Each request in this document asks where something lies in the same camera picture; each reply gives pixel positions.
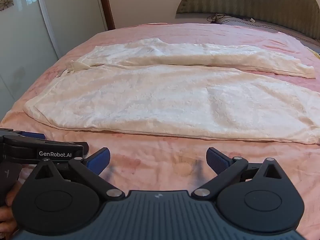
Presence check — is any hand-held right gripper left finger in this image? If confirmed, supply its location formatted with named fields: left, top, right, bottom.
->
left=33, top=147, right=126, bottom=200

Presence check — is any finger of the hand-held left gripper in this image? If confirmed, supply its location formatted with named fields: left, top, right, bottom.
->
left=14, top=131, right=47, bottom=140

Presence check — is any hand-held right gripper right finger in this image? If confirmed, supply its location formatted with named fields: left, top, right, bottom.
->
left=191, top=147, right=286, bottom=200

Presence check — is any cream towel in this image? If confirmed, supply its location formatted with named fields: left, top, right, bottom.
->
left=22, top=38, right=320, bottom=145

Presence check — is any person's left hand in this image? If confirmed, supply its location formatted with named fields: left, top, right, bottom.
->
left=0, top=180, right=24, bottom=233

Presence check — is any pink blanket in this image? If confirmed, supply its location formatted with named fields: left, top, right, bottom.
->
left=0, top=22, right=320, bottom=240

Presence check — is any white flower-print wardrobe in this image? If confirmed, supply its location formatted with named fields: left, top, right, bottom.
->
left=0, top=0, right=108, bottom=122

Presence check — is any grey pillow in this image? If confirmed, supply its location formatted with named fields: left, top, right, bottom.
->
left=207, top=12, right=320, bottom=53

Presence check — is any green padded headboard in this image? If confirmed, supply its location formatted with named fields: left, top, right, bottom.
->
left=176, top=0, right=320, bottom=40

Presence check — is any black cable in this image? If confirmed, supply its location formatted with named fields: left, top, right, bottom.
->
left=207, top=14, right=255, bottom=24

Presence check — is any brown wooden door frame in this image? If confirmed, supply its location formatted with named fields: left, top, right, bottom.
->
left=97, top=0, right=116, bottom=30

